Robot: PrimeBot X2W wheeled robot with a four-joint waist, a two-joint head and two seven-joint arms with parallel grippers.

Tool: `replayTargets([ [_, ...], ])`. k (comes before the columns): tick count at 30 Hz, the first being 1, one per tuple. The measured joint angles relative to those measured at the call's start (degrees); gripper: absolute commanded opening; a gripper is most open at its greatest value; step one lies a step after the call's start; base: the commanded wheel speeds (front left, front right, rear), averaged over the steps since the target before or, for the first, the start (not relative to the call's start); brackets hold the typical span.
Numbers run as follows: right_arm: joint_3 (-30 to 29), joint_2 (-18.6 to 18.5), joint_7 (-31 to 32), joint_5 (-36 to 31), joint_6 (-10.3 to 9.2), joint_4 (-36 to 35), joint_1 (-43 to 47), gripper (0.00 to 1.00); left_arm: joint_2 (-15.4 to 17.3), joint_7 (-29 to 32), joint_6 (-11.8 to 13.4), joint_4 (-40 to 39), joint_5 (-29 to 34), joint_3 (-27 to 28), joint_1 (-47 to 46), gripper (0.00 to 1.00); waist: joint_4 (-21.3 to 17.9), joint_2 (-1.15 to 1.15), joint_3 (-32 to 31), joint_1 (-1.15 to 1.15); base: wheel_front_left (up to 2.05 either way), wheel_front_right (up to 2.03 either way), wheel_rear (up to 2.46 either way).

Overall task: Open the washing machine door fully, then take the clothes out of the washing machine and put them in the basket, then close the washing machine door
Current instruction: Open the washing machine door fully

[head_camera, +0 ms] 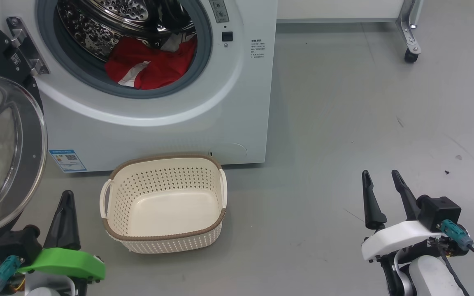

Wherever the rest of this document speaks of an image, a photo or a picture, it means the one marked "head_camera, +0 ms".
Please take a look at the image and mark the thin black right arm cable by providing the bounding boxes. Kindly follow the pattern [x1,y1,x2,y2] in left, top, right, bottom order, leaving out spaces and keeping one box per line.
[432,238,470,296]

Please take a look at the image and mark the grey warning label plate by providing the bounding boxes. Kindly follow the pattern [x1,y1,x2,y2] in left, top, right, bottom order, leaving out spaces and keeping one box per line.
[209,0,230,23]

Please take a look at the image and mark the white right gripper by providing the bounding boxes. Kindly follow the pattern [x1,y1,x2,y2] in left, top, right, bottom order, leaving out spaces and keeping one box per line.
[361,169,447,262]

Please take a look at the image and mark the white partition panel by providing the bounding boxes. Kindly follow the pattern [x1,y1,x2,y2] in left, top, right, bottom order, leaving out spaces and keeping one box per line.
[277,0,404,23]

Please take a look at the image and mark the grey rubber door gasket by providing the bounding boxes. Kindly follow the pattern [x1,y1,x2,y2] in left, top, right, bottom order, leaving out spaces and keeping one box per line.
[35,0,214,99]

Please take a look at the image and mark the blue energy label sticker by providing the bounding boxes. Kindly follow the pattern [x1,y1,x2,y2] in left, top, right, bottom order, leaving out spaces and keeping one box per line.
[49,149,87,173]

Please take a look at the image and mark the red garment wide white band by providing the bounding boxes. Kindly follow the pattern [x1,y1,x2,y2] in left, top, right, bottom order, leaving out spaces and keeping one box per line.
[105,37,167,90]

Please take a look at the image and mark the steel washing machine drum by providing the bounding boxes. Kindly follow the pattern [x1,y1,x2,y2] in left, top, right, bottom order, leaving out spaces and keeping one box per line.
[56,0,198,62]

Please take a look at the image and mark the cream perforated laundry basket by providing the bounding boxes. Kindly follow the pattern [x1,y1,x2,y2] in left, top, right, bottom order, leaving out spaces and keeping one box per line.
[99,153,228,254]

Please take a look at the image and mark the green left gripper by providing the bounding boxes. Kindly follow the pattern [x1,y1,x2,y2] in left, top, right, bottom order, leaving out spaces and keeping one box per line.
[17,190,107,282]

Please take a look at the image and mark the grey caster stand leg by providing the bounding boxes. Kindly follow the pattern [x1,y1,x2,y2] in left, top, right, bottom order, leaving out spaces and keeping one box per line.
[395,0,423,63]

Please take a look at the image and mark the metal door hinge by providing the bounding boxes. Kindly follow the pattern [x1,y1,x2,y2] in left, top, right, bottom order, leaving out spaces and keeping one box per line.
[7,16,51,76]

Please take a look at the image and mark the round glass washing machine door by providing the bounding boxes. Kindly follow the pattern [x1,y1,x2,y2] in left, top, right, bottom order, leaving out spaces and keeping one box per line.
[0,10,49,266]

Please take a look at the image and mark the white washing machine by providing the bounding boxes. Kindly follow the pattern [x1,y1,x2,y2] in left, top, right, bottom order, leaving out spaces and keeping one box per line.
[0,0,279,173]

